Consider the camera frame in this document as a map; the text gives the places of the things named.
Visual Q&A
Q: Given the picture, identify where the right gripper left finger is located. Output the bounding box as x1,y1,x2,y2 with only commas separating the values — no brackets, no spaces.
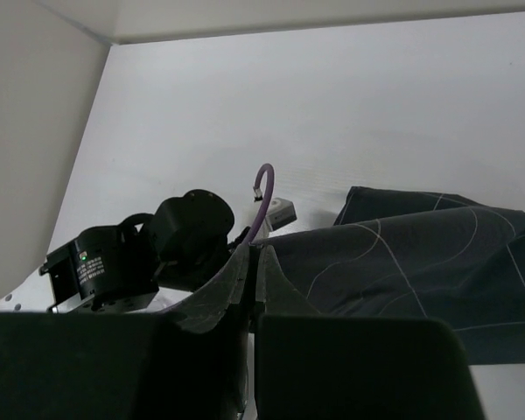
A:
0,245,249,419

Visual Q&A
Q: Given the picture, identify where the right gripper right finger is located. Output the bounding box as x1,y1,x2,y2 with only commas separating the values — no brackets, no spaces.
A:
255,246,485,419

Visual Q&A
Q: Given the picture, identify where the dark grey checked cloth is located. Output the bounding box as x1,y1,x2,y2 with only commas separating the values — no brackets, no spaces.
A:
266,186,525,365

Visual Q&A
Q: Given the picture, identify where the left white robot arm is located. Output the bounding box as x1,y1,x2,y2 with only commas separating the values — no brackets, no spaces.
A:
0,190,235,314

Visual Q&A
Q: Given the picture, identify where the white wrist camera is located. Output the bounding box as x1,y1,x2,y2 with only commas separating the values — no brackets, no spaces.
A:
265,198,298,231

